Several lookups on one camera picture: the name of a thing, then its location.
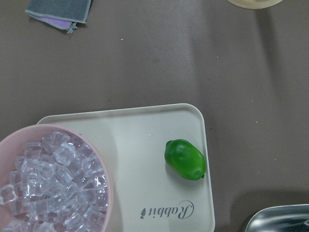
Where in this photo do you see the pile of clear ice cubes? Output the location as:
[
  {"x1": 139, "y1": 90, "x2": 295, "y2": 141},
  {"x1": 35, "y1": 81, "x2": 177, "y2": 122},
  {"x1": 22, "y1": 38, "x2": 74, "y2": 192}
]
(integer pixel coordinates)
[{"x1": 0, "y1": 130, "x2": 109, "y2": 232}]

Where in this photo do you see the pink bowl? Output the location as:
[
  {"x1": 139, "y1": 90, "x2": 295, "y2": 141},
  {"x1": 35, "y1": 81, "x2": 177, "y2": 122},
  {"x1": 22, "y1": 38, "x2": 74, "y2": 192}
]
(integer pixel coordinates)
[{"x1": 0, "y1": 124, "x2": 115, "y2": 232}]

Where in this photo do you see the metal ice scoop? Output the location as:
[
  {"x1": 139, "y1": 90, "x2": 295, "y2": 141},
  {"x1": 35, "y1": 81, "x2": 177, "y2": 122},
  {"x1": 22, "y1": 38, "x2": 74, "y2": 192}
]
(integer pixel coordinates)
[{"x1": 243, "y1": 204, "x2": 309, "y2": 232}]

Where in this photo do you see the green lime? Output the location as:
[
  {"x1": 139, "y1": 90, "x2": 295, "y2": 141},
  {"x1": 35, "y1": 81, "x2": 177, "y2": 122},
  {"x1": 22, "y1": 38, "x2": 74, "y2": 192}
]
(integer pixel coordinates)
[{"x1": 164, "y1": 139, "x2": 206, "y2": 180}]

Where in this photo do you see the cream rabbit tray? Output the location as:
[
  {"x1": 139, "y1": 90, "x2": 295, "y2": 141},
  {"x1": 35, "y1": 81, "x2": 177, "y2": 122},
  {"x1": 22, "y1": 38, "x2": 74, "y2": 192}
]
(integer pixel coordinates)
[{"x1": 40, "y1": 103, "x2": 215, "y2": 232}]

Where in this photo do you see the grey and purple cloth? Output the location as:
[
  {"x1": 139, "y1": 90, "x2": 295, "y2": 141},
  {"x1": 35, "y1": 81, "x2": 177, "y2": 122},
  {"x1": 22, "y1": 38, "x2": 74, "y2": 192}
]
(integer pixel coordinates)
[{"x1": 25, "y1": 0, "x2": 91, "y2": 33}]

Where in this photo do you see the wooden mug tree stand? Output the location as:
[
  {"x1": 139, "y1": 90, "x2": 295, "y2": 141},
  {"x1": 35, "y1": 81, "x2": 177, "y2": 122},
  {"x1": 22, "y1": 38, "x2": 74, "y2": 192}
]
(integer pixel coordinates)
[{"x1": 227, "y1": 0, "x2": 282, "y2": 9}]

